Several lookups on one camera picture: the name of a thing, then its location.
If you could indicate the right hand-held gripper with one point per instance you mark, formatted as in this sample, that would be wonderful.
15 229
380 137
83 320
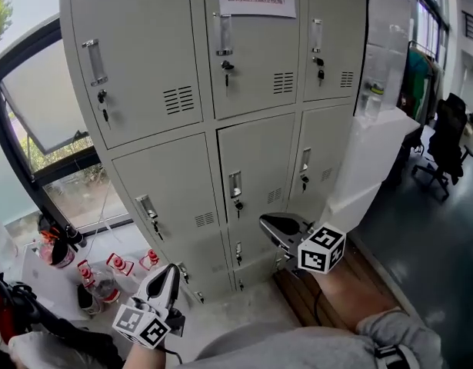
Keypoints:
320 252

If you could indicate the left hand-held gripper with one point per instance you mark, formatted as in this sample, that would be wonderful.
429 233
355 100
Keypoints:
140 325

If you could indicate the set of grey locker doors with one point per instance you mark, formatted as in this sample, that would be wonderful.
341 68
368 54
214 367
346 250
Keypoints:
155 52

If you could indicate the person's right forearm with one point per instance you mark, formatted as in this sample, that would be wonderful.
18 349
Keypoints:
351 294

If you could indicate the person's left forearm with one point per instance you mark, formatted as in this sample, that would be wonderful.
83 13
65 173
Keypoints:
140 358

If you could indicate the grey metal locker cabinet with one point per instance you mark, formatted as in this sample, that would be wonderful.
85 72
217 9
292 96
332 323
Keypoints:
209 125

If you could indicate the set of black locker keys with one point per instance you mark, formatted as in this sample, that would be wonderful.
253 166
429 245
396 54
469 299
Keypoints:
101 97

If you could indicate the clear bottle red cap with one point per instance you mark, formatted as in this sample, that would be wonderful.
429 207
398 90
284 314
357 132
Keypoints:
120 265
150 259

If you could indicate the wooden bench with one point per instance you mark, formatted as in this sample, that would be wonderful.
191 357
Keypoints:
301 294

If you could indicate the clear bottle red label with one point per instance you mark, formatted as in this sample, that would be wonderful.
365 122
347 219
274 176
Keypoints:
101 286

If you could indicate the dark bottle red label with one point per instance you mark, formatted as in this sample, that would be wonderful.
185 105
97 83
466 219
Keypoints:
62 254

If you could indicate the person's grey sweatshirt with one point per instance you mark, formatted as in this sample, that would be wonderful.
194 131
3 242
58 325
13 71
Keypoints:
282 348

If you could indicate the silver laptop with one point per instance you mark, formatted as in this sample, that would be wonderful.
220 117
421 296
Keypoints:
47 288

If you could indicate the clear bottle yellow label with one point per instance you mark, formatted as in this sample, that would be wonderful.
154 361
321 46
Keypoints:
371 98

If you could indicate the red and black backpack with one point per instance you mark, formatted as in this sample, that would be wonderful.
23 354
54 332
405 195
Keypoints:
5 313

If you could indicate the black office chair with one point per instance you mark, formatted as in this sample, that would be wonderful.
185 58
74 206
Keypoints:
449 137

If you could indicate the clothes rack with garments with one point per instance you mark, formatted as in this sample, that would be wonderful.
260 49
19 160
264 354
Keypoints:
417 79

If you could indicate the translucent plastic boxes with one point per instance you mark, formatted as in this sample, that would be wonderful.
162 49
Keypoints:
388 33

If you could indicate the black framed window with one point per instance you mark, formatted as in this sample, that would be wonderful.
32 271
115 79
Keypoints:
44 102

